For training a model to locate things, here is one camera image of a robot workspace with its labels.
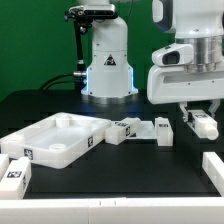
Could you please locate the white block far left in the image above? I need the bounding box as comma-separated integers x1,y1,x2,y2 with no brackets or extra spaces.
0,154,9,180

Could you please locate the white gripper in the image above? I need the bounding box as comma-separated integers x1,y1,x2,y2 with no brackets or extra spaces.
147,63,224,123

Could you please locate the black cable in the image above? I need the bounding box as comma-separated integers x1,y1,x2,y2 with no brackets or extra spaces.
39,72,85,92

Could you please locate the white front wall bar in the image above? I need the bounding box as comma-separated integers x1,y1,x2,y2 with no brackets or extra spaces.
0,197,224,224

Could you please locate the white wall bar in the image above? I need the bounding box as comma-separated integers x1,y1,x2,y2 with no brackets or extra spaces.
0,197,224,224
202,152,224,197

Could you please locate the white marker base plate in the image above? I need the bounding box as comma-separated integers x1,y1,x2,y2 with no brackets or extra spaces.
130,121,157,140

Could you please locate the white right wall bar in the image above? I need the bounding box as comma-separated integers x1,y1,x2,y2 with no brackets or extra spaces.
202,152,224,197

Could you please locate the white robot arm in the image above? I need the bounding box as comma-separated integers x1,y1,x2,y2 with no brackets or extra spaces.
77,0,224,113

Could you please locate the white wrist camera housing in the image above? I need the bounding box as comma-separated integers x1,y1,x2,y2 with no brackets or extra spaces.
152,43,193,67

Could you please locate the white desk top tray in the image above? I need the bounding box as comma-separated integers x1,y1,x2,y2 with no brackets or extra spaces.
0,113,111,169

